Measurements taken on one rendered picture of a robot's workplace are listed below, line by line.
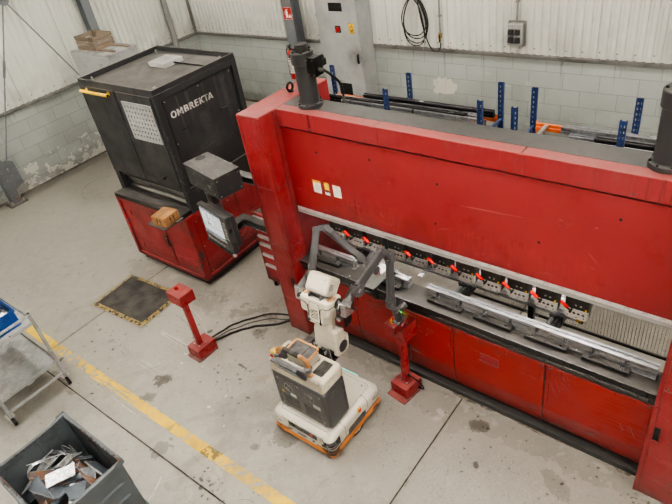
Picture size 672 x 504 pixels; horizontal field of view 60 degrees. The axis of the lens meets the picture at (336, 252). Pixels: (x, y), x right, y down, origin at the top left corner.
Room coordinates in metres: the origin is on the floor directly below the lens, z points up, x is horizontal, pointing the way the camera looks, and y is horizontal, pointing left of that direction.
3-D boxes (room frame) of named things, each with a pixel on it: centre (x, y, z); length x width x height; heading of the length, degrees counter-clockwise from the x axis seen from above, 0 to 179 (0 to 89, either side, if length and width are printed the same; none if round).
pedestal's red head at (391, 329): (3.34, -0.39, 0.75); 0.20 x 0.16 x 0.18; 38
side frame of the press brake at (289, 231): (4.61, 0.20, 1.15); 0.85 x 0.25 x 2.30; 135
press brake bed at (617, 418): (3.31, -0.80, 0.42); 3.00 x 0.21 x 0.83; 45
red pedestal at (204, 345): (4.28, 1.48, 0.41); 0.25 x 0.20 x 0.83; 135
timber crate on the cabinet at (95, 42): (8.94, 2.78, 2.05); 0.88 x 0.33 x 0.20; 46
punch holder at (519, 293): (2.97, -1.20, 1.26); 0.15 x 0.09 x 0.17; 45
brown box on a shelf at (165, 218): (5.26, 1.69, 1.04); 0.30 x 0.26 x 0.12; 46
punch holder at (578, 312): (2.69, -1.49, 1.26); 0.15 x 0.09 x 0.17; 45
